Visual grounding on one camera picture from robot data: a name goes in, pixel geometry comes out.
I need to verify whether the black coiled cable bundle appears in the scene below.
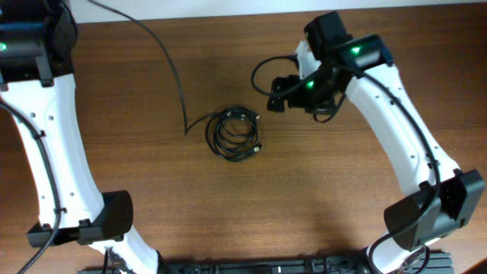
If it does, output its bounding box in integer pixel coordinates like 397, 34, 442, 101
205, 105, 264, 163

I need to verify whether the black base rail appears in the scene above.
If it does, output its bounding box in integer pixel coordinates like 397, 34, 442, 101
78, 250, 456, 274

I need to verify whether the black pulled-out cable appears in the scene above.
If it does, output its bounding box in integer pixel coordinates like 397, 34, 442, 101
87, 0, 220, 136

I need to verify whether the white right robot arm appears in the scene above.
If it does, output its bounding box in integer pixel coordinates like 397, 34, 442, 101
267, 12, 485, 273

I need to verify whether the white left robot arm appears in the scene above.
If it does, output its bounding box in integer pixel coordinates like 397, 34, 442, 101
1, 1, 164, 273

